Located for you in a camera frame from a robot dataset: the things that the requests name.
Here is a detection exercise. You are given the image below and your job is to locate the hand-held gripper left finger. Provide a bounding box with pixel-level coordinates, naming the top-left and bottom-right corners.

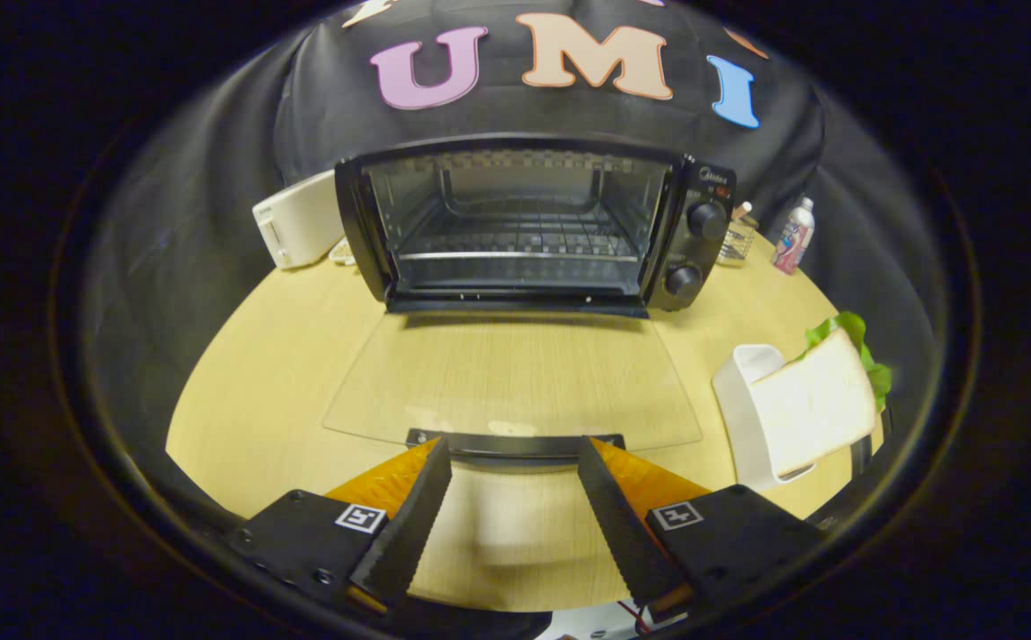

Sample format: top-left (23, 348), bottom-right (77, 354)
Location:
top-left (224, 436), bottom-right (454, 617)

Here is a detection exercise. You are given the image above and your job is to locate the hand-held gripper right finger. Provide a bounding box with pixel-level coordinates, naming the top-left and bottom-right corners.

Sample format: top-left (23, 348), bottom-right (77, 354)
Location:
top-left (578, 436), bottom-right (829, 625)

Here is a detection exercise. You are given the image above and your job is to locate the lettuce sandwich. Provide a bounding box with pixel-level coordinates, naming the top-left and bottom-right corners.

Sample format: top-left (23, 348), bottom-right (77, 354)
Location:
top-left (751, 311), bottom-right (893, 479)

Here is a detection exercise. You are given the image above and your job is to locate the black toaster oven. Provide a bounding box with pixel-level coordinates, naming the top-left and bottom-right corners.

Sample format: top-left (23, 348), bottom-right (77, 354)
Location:
top-left (322, 133), bottom-right (739, 469)

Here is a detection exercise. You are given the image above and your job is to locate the white pop-up toaster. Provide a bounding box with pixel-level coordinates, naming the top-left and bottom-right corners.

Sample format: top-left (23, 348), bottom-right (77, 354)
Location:
top-left (252, 169), bottom-right (348, 270)

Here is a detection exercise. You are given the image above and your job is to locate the white rectangular tray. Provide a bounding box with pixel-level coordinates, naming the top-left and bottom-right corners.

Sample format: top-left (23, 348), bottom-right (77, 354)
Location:
top-left (712, 344), bottom-right (820, 493)

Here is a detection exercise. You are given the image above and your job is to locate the silver drink bottle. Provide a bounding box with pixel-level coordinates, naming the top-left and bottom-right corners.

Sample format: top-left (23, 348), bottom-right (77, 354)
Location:
top-left (771, 196), bottom-right (817, 276)

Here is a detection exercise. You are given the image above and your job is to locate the black backdrop cloth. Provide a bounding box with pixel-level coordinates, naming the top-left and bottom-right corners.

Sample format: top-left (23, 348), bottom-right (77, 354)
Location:
top-left (80, 0), bottom-right (939, 525)

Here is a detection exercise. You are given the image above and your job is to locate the clear wire basket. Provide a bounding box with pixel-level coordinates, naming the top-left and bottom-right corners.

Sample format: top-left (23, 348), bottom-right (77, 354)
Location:
top-left (717, 202), bottom-right (759, 267)

